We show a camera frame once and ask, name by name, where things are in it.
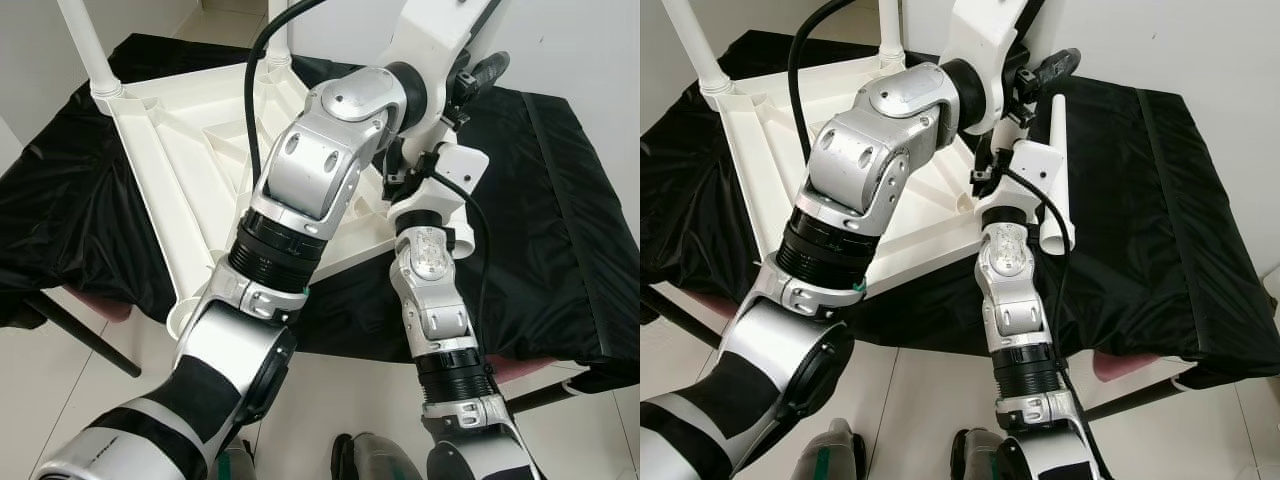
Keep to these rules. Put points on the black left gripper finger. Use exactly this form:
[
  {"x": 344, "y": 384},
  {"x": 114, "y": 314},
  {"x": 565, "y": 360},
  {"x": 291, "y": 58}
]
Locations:
[
  {"x": 1060, "y": 68},
  {"x": 490, "y": 72}
]

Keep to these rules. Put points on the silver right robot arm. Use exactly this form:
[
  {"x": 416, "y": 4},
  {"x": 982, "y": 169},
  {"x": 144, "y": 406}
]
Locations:
[
  {"x": 430, "y": 290},
  {"x": 1015, "y": 290}
]

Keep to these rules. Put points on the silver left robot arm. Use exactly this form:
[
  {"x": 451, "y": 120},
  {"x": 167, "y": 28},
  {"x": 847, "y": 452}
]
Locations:
[
  {"x": 870, "y": 160},
  {"x": 310, "y": 170}
]

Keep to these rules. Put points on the black table cloth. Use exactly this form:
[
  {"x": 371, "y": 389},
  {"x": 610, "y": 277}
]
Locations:
[
  {"x": 560, "y": 200},
  {"x": 1180, "y": 200}
]

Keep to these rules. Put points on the grey metal table leg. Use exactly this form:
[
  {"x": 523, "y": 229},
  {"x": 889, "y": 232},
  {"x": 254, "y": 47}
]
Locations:
[
  {"x": 1140, "y": 395},
  {"x": 550, "y": 390}
]

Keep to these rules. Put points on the black metal table leg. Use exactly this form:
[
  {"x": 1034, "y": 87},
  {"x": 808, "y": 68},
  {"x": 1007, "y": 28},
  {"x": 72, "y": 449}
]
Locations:
[
  {"x": 85, "y": 335},
  {"x": 680, "y": 315}
]

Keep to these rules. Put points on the grey left robot foot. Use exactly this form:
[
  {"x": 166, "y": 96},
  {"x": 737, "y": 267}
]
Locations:
[
  {"x": 237, "y": 462},
  {"x": 830, "y": 455}
]

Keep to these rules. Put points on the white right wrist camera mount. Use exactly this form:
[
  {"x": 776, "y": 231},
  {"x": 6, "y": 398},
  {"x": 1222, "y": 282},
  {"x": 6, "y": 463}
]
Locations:
[
  {"x": 1030, "y": 170},
  {"x": 450, "y": 170}
]

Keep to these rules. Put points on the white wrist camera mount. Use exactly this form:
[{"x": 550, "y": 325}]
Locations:
[
  {"x": 435, "y": 40},
  {"x": 990, "y": 40},
  {"x": 1030, "y": 170},
  {"x": 450, "y": 170}
]

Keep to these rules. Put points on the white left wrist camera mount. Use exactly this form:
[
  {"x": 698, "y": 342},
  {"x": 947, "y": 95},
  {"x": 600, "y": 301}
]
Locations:
[
  {"x": 435, "y": 40},
  {"x": 990, "y": 40}
]

